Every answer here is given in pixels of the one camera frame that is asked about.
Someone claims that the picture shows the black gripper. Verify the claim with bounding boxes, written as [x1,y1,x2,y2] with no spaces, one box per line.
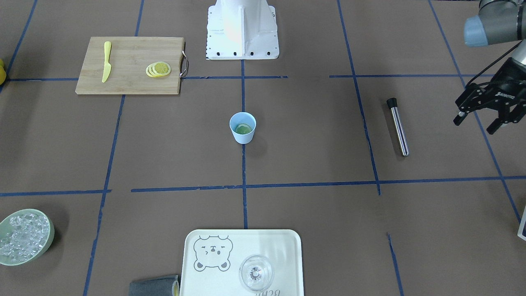
[453,58,525,135]

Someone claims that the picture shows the steel muddler black tip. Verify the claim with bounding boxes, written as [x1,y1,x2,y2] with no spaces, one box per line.
[386,97,410,157]

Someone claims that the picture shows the yellow lemon slices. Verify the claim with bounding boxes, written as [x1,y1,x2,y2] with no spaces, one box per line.
[145,61,171,78]

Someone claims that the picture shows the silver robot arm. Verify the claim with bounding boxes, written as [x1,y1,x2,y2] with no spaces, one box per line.
[453,0,526,134]

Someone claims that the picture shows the light blue cup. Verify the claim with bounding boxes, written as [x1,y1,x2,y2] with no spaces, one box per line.
[229,112,257,144]

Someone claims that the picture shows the green lime slice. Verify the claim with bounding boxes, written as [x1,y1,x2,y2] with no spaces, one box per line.
[234,123,252,135]

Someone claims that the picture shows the clear wine glass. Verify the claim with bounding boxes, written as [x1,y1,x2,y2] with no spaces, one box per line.
[238,254,275,294]

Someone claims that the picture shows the cream bear tray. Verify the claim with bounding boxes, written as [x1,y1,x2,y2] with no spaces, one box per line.
[179,230,305,296]

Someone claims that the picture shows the bamboo cutting board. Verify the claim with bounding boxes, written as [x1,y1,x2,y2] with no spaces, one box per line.
[75,36,187,95]

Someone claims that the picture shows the yellow plastic knife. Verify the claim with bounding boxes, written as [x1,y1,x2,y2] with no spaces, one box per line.
[102,41,112,83]

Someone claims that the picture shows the green bowl of ice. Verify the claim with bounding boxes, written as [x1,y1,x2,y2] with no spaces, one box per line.
[0,208,55,266]

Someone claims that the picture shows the white wire cup rack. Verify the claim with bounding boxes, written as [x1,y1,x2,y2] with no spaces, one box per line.
[517,207,526,241]

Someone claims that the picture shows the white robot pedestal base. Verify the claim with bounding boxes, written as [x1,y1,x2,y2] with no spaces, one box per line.
[205,0,280,60]

